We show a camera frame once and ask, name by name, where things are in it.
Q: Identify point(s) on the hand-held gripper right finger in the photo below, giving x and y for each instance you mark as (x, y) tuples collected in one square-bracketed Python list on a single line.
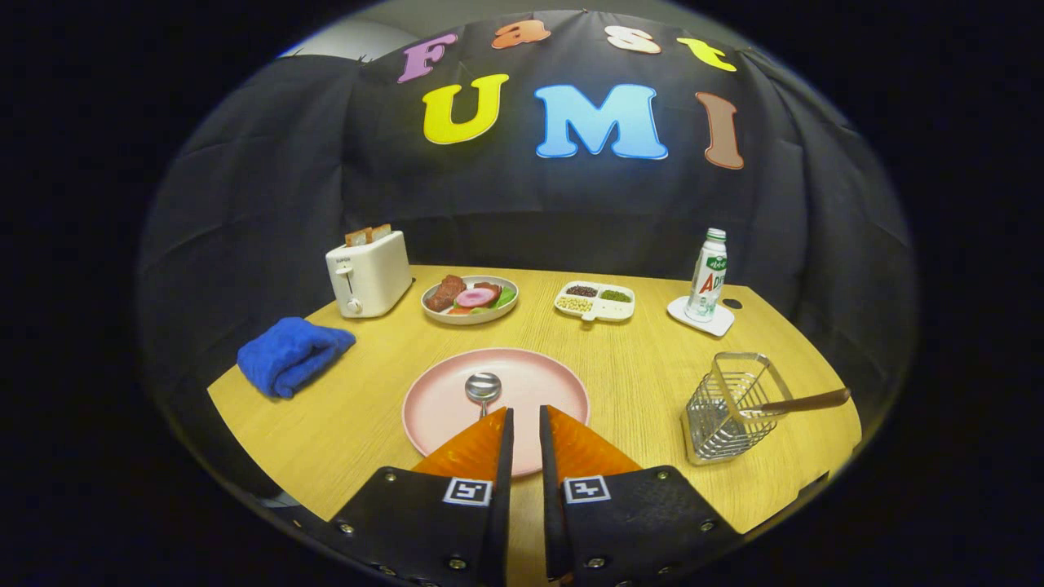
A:
[(553, 505)]

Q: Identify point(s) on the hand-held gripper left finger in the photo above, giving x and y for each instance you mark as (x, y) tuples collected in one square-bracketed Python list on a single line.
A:
[(499, 505)]

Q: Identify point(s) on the pink plate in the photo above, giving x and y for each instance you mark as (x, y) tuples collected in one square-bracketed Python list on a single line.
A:
[(538, 379)]

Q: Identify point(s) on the grey food plate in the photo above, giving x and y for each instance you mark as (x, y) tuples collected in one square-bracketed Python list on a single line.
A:
[(469, 318)]

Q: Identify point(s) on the white divided dish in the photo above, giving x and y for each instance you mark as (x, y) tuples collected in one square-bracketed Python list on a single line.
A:
[(608, 311)]

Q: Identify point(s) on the pile of yellow beans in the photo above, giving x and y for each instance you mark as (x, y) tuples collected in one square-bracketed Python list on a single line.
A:
[(574, 304)]

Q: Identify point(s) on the green lettuce leaf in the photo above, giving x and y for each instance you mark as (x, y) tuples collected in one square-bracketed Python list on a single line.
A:
[(506, 297)]

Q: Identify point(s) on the pink round ham slice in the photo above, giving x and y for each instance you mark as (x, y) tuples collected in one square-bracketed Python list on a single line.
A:
[(475, 297)]

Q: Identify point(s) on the pile of black beans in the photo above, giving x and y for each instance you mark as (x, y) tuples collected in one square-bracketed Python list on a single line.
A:
[(581, 291)]

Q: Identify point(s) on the dark red meat piece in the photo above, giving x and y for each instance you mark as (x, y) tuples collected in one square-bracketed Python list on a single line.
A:
[(489, 289)]

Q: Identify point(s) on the pile of green beans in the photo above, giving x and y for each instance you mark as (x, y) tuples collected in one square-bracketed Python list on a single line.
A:
[(616, 296)]

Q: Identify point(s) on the brown meat piece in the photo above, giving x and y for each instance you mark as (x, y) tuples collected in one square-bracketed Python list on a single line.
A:
[(444, 293)]

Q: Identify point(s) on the white square coaster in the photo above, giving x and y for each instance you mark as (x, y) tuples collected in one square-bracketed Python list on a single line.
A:
[(718, 324)]

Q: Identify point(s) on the blue folded towel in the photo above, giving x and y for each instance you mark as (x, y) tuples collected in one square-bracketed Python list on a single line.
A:
[(294, 355)]

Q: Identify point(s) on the white toaster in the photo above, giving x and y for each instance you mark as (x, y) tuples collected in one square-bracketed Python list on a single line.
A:
[(371, 277)]

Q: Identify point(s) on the white milk bottle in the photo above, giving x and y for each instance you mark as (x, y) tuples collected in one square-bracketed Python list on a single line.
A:
[(706, 281)]

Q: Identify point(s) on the toast slice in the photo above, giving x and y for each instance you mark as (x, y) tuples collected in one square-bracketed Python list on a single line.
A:
[(358, 237), (379, 233)]

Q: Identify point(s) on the black backdrop cloth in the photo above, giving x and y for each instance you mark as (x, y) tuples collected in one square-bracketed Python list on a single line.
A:
[(775, 204)]

